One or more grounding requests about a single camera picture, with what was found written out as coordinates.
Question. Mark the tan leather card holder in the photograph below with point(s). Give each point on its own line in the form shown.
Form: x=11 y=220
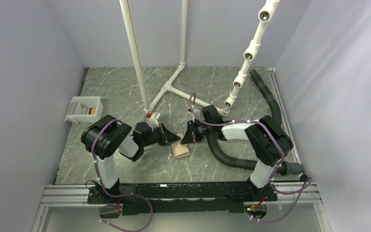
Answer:
x=177 y=150

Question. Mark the white PVC pipe frame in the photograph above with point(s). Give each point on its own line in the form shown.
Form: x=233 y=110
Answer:
x=158 y=36

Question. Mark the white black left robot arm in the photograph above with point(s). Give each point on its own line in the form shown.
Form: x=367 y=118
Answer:
x=109 y=135

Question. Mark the side aluminium rail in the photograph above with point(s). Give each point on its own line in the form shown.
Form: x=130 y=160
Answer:
x=270 y=72

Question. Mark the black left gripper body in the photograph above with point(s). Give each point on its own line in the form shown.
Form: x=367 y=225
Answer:
x=153 y=137

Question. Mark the white card tray box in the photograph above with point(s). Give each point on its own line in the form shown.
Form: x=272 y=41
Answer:
x=84 y=109

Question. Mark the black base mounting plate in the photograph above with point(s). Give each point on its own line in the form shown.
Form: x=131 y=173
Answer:
x=182 y=197

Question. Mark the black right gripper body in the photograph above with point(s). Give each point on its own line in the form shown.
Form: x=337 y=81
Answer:
x=202 y=130

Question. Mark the aluminium extrusion rail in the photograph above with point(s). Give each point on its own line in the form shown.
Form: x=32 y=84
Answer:
x=76 y=196

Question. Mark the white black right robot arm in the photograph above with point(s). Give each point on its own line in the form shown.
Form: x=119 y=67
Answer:
x=269 y=142

